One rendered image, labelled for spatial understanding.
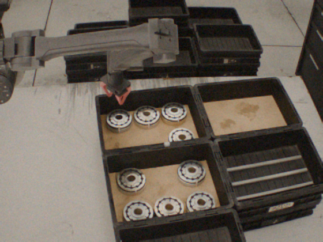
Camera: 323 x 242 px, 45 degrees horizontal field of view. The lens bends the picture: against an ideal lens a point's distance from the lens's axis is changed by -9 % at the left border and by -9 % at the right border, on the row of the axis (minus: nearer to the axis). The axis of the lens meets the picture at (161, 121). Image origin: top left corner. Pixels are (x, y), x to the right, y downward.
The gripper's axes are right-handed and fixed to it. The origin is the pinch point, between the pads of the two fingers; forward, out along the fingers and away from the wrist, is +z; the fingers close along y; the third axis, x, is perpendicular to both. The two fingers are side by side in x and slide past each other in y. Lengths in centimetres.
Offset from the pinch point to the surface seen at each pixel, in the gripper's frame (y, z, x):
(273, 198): -70, 2, -4
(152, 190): -32.2, 13.2, 14.6
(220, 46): 22, 47, -113
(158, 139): -18.3, 13.3, -4.9
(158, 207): -39.6, 10.2, 19.9
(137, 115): -5.3, 10.5, -6.6
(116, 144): -7.8, 13.6, 8.0
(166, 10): 75, 48, -122
